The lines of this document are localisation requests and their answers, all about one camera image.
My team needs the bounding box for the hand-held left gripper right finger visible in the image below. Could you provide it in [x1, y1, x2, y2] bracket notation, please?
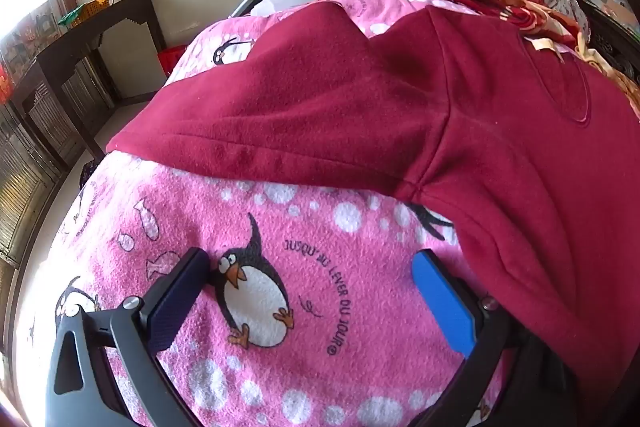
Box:
[411, 249, 581, 427]

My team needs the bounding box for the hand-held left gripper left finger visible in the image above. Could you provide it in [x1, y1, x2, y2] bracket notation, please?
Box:
[45, 248, 211, 427]

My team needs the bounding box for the dark wooden cabinet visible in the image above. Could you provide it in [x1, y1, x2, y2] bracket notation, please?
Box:
[0, 102, 66, 268]

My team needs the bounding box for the white paper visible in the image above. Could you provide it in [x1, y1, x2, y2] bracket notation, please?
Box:
[250, 0, 328, 18]

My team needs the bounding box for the maroon sweater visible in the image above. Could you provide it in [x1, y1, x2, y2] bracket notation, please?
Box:
[106, 0, 640, 427]

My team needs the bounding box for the red and gold quilt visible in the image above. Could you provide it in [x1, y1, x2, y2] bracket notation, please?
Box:
[305, 0, 640, 118]

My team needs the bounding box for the pink penguin blanket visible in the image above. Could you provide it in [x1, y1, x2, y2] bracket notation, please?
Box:
[15, 0, 616, 427]

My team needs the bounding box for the red bin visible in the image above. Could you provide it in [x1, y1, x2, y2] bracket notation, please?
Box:
[157, 46, 188, 80]

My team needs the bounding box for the green mesh bag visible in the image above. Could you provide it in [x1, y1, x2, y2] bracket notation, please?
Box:
[57, 4, 83, 28]

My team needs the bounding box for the dark wooden table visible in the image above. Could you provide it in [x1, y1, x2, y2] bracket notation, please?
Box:
[10, 0, 168, 158]

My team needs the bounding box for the dark carved headboard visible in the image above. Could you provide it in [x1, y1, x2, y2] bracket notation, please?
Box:
[565, 0, 640, 88]

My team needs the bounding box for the yellow basket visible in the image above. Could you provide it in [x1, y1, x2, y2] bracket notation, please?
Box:
[65, 0, 112, 29]

